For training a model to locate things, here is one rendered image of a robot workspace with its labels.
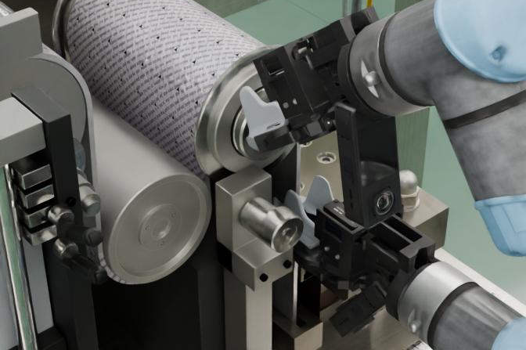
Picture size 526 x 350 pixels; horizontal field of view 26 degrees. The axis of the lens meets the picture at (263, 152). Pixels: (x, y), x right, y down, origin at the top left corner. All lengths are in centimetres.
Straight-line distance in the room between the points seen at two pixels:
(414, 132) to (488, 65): 144
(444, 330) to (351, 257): 12
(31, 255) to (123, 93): 34
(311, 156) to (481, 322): 44
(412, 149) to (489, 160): 143
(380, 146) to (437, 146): 231
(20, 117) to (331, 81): 27
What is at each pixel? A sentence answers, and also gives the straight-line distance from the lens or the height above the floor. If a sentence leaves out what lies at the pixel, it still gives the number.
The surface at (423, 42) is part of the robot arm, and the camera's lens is 79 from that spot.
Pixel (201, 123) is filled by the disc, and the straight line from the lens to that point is 105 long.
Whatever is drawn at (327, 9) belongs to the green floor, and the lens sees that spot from 388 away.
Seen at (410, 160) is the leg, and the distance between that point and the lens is 223.
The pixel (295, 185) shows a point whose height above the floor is 113.
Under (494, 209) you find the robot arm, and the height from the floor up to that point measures 137.
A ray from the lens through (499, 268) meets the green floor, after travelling 286.
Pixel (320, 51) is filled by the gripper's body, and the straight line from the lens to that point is 91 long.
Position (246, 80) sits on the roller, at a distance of 105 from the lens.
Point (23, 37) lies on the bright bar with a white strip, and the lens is 86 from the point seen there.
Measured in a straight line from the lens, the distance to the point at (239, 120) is 106.
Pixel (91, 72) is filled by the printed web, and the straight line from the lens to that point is 121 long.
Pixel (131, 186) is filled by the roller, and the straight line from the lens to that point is 104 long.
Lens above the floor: 187
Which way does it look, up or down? 36 degrees down
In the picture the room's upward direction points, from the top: straight up
